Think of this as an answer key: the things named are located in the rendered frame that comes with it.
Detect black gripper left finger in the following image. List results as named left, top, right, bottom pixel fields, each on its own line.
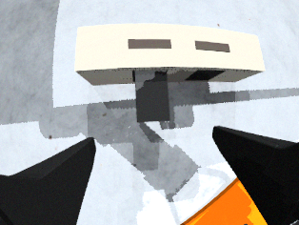
left=0, top=138, right=96, bottom=225

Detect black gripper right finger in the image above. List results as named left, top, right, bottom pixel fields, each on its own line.
left=213, top=125, right=299, bottom=225

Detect black two-prong charger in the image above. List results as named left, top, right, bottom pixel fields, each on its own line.
left=135, top=71, right=169, bottom=123

